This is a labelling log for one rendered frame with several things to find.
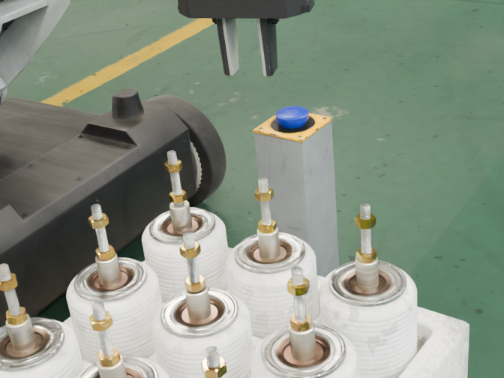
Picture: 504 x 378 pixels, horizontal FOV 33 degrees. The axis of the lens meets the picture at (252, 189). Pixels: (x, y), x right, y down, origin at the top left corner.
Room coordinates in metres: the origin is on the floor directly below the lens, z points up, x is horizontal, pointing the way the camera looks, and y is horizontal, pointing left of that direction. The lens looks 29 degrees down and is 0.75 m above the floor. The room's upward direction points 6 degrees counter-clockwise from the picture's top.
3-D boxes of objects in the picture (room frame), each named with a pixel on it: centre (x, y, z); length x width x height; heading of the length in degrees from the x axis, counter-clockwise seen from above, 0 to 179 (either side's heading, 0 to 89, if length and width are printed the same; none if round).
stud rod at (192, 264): (0.66, 0.06, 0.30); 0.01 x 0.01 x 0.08
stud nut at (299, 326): (0.59, -0.03, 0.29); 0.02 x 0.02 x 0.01; 69
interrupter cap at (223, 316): (0.66, 0.06, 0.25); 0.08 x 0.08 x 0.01
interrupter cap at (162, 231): (0.83, 0.08, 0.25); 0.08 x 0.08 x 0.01
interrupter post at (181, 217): (0.83, 0.08, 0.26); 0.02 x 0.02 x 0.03
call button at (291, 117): (0.94, -0.06, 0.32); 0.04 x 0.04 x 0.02
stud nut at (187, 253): (0.66, 0.06, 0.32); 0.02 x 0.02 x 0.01; 8
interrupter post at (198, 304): (0.66, 0.06, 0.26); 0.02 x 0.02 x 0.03
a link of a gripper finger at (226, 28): (0.76, 0.01, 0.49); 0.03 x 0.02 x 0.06; 161
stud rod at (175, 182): (0.83, 0.08, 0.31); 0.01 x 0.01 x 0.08
